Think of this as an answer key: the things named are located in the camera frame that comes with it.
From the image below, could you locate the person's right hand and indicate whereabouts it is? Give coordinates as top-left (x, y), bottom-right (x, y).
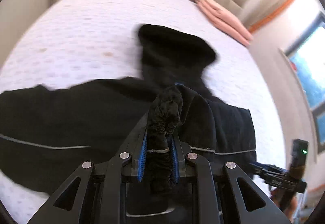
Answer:
top-left (270, 188), bottom-right (298, 222)

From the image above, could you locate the window with grey frame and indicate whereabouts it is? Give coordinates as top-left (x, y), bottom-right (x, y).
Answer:
top-left (284, 12), bottom-right (324, 154)

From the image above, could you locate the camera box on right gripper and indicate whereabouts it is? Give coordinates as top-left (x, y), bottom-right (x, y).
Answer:
top-left (289, 139), bottom-right (309, 180)

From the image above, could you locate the black hooded jacket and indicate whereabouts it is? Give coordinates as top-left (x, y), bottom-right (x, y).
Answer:
top-left (1, 25), bottom-right (257, 194)

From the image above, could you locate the beige curtain with orange trim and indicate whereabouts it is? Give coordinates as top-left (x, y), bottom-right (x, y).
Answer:
top-left (240, 0), bottom-right (295, 33)

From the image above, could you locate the white floral quilted bedspread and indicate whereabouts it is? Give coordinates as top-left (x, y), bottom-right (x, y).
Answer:
top-left (0, 0), bottom-right (288, 224)

